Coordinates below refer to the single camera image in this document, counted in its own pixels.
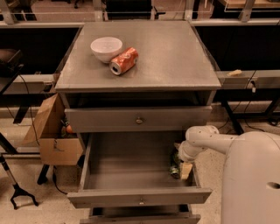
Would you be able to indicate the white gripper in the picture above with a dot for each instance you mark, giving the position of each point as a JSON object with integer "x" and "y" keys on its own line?
{"x": 185, "y": 153}

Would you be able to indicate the green soda can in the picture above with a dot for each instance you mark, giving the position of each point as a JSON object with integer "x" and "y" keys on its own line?
{"x": 175, "y": 164}

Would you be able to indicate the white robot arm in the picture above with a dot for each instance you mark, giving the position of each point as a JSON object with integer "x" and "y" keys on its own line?
{"x": 251, "y": 172}

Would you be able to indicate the top grey drawer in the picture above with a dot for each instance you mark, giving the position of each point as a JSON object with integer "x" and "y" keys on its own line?
{"x": 123, "y": 119}

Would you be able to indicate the grey drawer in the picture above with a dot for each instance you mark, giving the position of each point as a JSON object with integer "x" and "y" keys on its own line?
{"x": 178, "y": 214}
{"x": 123, "y": 119}
{"x": 132, "y": 169}

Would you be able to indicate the bottom grey drawer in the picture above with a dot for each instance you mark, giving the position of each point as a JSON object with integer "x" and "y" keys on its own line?
{"x": 178, "y": 214}

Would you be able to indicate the middle grey drawer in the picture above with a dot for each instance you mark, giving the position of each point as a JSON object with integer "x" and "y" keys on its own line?
{"x": 132, "y": 169}

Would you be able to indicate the grey drawer cabinet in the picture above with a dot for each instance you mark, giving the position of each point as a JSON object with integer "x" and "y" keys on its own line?
{"x": 172, "y": 69}

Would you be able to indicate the orange soda can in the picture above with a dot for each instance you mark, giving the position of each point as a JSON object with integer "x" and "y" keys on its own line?
{"x": 124, "y": 61}

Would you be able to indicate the yellow foam scrap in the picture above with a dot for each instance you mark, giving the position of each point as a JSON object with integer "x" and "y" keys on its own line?
{"x": 234, "y": 73}

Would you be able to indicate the white ceramic bowl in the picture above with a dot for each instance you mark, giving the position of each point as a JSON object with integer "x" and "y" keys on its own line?
{"x": 106, "y": 48}

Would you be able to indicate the open cardboard box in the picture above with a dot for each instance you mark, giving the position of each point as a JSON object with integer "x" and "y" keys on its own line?
{"x": 47, "y": 133}

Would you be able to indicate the black tripod stand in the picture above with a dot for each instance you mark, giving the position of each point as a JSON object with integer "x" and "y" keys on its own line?
{"x": 18, "y": 191}

